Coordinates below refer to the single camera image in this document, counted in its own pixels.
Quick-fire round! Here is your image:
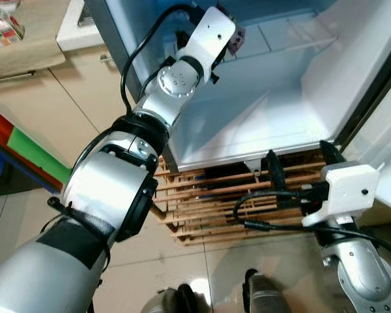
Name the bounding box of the beige kitchen countertop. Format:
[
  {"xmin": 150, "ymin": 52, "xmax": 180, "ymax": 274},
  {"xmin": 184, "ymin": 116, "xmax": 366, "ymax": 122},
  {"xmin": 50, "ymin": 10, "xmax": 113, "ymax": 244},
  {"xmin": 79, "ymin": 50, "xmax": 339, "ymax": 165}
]
[{"xmin": 0, "ymin": 0, "xmax": 73, "ymax": 83}]

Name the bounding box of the robot leg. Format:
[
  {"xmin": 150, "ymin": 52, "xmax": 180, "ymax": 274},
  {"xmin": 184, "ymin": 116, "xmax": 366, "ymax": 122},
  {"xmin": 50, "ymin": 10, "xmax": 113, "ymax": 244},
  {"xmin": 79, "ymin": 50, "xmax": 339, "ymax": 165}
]
[
  {"xmin": 157, "ymin": 284, "xmax": 213, "ymax": 313},
  {"xmin": 242, "ymin": 268, "xmax": 285, "ymax": 313}
]

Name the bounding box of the grey fridge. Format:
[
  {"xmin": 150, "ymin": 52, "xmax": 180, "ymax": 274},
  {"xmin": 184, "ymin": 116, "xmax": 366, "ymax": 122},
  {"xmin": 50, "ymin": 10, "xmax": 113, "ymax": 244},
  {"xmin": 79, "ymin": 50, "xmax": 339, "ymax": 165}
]
[{"xmin": 85, "ymin": 0, "xmax": 391, "ymax": 174}]

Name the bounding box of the white fridge door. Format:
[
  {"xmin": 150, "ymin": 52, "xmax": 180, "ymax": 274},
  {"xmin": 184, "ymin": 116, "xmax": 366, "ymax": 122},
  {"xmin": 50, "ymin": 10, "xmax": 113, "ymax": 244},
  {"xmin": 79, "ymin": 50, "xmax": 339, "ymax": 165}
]
[{"xmin": 342, "ymin": 70, "xmax": 391, "ymax": 227}]

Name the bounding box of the white kitchen counter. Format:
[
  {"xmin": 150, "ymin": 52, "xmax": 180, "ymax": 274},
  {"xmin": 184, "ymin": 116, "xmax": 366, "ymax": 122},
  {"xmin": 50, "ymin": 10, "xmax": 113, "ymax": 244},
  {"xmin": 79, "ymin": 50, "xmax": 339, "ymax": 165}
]
[{"xmin": 55, "ymin": 0, "xmax": 106, "ymax": 53}]

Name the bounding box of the wooden slatted rack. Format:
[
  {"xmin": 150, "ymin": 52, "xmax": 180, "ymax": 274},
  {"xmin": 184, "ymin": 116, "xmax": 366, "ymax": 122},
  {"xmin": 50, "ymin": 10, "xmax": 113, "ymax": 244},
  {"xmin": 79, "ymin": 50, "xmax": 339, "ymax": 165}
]
[{"xmin": 149, "ymin": 149, "xmax": 354, "ymax": 246}]

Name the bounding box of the green flat panel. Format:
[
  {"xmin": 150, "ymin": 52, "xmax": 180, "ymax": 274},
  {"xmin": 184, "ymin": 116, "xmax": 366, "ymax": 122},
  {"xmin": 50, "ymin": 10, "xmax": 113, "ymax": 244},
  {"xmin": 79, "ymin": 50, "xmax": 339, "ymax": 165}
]
[{"xmin": 7, "ymin": 127, "xmax": 73, "ymax": 185}]

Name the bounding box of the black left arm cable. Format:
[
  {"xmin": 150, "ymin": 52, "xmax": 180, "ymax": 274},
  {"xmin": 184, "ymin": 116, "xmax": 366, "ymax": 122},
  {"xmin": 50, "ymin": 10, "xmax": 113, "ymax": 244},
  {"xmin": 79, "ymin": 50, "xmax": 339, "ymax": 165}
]
[{"xmin": 120, "ymin": 3, "xmax": 197, "ymax": 113}]

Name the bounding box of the small pink packaged item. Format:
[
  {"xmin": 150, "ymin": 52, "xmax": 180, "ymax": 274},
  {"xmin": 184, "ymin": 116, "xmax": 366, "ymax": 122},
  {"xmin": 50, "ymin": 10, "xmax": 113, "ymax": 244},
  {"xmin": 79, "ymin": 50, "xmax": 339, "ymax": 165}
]
[{"xmin": 227, "ymin": 25, "xmax": 247, "ymax": 57}]

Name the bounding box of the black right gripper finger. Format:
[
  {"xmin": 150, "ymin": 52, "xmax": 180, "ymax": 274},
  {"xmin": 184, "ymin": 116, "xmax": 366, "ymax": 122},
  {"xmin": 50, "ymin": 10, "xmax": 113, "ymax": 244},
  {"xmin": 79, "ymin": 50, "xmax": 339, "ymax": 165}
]
[
  {"xmin": 319, "ymin": 140, "xmax": 347, "ymax": 168},
  {"xmin": 265, "ymin": 149, "xmax": 288, "ymax": 198}
]

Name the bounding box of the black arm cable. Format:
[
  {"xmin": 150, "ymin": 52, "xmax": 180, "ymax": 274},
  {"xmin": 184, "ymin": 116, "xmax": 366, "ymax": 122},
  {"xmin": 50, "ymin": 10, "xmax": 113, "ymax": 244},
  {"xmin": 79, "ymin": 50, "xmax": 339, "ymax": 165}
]
[
  {"xmin": 233, "ymin": 188, "xmax": 391, "ymax": 263},
  {"xmin": 120, "ymin": 3, "xmax": 197, "ymax": 113}
]

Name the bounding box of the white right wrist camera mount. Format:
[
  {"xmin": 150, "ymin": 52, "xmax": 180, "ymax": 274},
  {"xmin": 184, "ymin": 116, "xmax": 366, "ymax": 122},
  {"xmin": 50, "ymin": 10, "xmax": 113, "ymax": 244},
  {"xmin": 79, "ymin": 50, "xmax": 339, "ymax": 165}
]
[{"xmin": 301, "ymin": 162, "xmax": 381, "ymax": 228}]

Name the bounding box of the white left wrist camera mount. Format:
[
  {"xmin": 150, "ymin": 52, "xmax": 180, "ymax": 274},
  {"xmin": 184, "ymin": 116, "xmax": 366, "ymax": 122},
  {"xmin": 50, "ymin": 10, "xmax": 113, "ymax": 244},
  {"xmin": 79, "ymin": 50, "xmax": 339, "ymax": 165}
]
[{"xmin": 175, "ymin": 7, "xmax": 237, "ymax": 83}]

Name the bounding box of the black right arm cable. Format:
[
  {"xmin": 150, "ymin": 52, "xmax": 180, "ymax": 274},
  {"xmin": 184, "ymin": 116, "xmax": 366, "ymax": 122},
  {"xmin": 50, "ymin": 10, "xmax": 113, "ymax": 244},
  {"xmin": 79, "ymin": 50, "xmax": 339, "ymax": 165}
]
[{"xmin": 233, "ymin": 188, "xmax": 391, "ymax": 263}]

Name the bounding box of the clear fridge shelf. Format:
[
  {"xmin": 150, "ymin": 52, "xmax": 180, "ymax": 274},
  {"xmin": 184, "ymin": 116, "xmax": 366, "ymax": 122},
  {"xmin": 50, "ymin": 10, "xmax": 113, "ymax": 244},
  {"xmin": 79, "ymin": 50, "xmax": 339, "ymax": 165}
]
[{"xmin": 237, "ymin": 14, "xmax": 340, "ymax": 63}]

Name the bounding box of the robot left leg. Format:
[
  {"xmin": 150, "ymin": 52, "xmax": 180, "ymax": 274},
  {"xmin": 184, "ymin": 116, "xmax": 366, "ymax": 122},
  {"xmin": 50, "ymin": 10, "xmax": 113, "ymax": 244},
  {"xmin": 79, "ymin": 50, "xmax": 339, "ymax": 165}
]
[{"xmin": 157, "ymin": 284, "xmax": 213, "ymax": 313}]

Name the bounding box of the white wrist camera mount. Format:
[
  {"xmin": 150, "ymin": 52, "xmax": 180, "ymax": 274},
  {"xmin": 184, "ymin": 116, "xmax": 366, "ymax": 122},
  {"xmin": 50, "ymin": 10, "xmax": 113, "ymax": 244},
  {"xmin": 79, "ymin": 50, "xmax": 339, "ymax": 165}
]
[
  {"xmin": 175, "ymin": 7, "xmax": 237, "ymax": 83},
  {"xmin": 301, "ymin": 162, "xmax": 381, "ymax": 228}
]

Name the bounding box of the robot right leg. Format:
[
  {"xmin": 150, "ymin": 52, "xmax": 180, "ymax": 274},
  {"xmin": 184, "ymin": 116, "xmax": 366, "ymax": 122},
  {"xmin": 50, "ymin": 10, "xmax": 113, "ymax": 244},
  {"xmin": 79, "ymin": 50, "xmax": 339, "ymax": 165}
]
[{"xmin": 242, "ymin": 268, "xmax": 285, "ymax": 313}]

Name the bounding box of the colourful packets pile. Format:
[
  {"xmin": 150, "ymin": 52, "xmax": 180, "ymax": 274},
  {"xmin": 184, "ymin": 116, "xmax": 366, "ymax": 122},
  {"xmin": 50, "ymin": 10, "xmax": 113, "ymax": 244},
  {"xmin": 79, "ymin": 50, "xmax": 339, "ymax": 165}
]
[{"xmin": 0, "ymin": 0, "xmax": 25, "ymax": 47}]

